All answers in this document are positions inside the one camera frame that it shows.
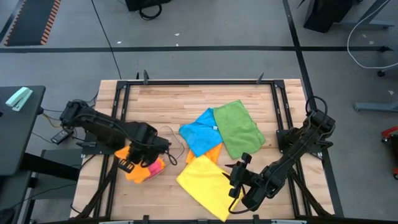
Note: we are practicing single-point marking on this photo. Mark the blue microfiber towel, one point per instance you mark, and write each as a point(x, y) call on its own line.
point(200, 135)

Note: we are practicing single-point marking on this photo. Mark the grey table leg foot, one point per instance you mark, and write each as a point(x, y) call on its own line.
point(373, 106)

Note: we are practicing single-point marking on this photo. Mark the yellow microfiber towel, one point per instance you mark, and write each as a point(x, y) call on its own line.
point(205, 186)

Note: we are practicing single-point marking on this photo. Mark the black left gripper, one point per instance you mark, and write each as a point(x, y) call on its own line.
point(149, 149)

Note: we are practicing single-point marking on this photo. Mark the grey desk base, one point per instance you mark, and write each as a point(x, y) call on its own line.
point(59, 155)

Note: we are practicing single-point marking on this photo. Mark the red cart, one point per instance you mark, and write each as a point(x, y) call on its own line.
point(390, 132)

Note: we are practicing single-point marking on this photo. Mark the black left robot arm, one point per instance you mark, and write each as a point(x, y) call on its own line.
point(102, 127)

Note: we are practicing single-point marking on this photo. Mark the black cabinet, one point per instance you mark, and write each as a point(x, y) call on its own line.
point(326, 14)

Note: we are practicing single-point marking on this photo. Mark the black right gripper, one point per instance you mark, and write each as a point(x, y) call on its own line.
point(247, 180)

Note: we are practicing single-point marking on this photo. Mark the black caster wheel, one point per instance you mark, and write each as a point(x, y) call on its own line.
point(381, 73)

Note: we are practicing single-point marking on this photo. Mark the orange microfiber towel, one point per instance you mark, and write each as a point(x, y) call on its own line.
point(214, 154)
point(138, 175)

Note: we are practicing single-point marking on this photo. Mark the black power adapter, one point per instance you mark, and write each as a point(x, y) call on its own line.
point(60, 137)

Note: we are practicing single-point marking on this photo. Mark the black side desk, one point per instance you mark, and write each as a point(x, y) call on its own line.
point(15, 140)

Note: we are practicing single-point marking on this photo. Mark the green microfiber towel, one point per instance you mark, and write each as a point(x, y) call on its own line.
point(237, 127)

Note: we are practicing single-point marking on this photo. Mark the mint green stapler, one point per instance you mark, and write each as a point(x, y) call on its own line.
point(18, 98)

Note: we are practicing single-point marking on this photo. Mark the pink microfiber towel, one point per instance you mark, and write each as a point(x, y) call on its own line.
point(155, 168)

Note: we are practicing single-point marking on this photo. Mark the clear plastic bin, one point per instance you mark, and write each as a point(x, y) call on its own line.
point(178, 140)

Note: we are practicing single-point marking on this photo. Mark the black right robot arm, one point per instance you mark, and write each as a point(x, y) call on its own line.
point(292, 155)

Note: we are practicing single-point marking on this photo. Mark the black mat orange striped edge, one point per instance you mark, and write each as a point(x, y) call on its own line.
point(31, 21)

